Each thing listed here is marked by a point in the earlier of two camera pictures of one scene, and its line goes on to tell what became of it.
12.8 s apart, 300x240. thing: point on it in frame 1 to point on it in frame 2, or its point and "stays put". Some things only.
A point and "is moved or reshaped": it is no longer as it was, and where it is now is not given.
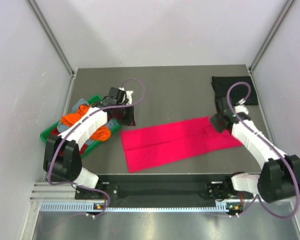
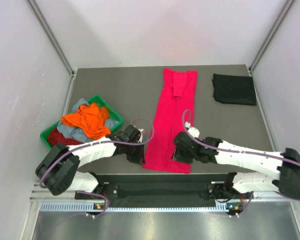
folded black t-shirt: (220, 85) stays put
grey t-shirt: (76, 107) stays put
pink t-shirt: (148, 147) is moved or reshaped
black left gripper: (129, 120) to (139, 158)
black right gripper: (213, 120) to (178, 156)
